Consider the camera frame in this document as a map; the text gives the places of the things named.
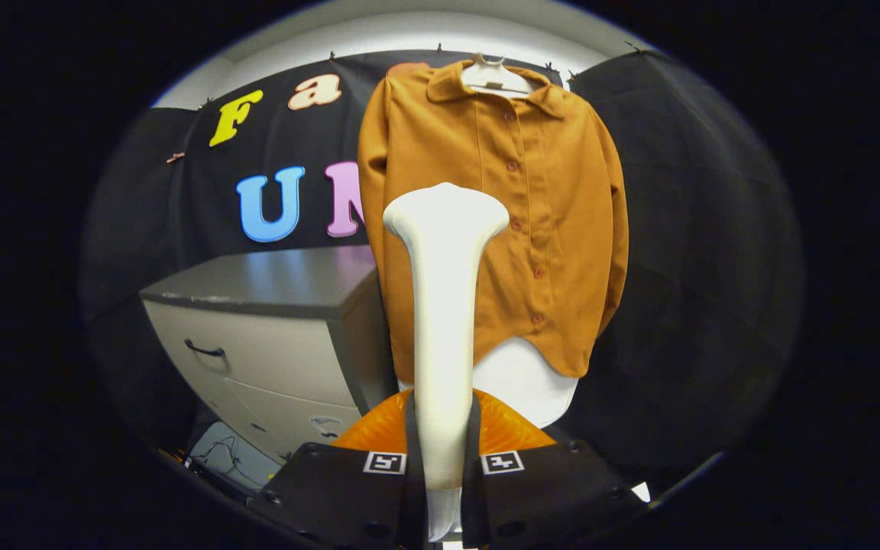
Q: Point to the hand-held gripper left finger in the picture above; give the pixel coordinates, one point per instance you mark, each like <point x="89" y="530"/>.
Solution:
<point x="348" y="496"/>

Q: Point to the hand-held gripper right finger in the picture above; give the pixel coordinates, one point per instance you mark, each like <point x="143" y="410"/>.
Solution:
<point x="554" y="496"/>

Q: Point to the orange button-up shirt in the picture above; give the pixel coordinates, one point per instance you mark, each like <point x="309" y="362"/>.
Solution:
<point x="554" y="214"/>

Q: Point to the grey drawer cabinet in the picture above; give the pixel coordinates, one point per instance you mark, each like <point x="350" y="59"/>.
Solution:
<point x="272" y="283"/>

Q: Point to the black backdrop cloth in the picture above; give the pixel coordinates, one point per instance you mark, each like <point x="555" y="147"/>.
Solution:
<point x="700" y="229"/>

